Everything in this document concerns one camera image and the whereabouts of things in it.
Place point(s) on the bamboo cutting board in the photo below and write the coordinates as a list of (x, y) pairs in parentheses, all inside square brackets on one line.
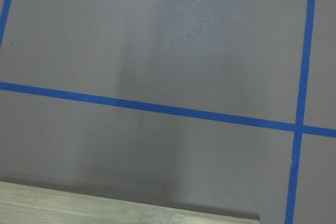
[(28, 204)]

